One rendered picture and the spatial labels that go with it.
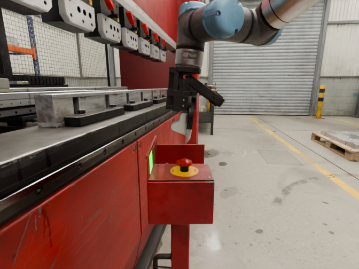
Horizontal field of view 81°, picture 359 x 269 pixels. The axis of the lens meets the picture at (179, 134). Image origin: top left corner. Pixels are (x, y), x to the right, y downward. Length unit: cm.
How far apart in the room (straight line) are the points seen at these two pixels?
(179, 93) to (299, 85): 758
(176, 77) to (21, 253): 49
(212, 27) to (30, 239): 54
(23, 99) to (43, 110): 28
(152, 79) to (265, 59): 580
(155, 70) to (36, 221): 201
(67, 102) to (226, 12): 51
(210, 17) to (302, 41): 768
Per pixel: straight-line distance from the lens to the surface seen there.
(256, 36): 58
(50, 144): 51
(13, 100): 96
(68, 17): 76
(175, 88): 58
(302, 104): 814
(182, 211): 54
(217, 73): 749
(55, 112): 69
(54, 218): 55
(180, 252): 71
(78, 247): 65
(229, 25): 49
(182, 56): 57
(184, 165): 52
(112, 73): 800
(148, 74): 236
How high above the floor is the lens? 99
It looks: 13 degrees down
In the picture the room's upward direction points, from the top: straight up
